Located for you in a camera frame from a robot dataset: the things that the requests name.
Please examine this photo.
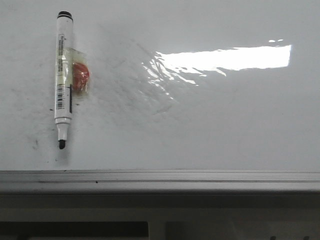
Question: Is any red magnet taped to marker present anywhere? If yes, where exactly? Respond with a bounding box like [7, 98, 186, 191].
[66, 48, 91, 97]

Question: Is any white black whiteboard marker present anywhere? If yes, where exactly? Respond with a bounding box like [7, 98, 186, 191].
[54, 11, 74, 150]

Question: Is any white whiteboard with aluminium frame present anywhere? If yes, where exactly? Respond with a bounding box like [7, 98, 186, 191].
[0, 0, 320, 195]

